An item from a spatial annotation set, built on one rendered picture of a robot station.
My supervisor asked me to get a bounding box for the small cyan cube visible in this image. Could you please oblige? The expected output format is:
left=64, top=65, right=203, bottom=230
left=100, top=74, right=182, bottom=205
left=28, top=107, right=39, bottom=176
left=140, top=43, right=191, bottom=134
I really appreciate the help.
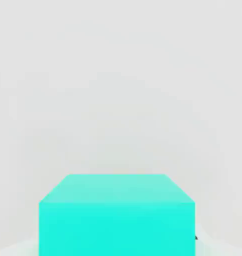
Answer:
left=38, top=173, right=196, bottom=256

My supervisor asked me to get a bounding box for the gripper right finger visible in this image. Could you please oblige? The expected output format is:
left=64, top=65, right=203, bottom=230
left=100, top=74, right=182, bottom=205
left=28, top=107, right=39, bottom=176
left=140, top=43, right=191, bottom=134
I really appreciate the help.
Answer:
left=195, top=223, right=242, bottom=256

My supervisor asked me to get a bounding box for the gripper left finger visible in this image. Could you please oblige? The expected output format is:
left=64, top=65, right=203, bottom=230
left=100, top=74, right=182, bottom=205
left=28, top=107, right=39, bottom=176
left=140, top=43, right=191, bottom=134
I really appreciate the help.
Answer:
left=0, top=238, right=40, bottom=256

